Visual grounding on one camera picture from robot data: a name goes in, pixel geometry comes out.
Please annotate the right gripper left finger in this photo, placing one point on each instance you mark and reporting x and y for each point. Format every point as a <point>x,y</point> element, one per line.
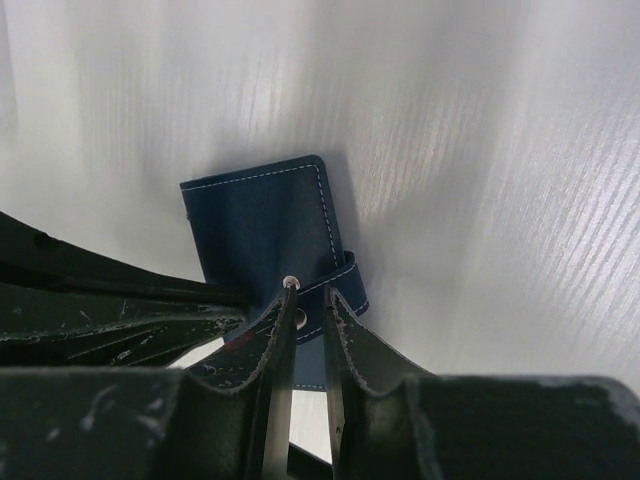
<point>226,417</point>

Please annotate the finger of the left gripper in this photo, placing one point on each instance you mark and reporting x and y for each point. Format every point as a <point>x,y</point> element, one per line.
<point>62,305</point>

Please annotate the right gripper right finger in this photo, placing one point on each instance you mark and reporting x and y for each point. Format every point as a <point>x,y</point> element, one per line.
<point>391,419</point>

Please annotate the blue card holder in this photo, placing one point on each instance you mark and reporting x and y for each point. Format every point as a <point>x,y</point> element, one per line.
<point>254,227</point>

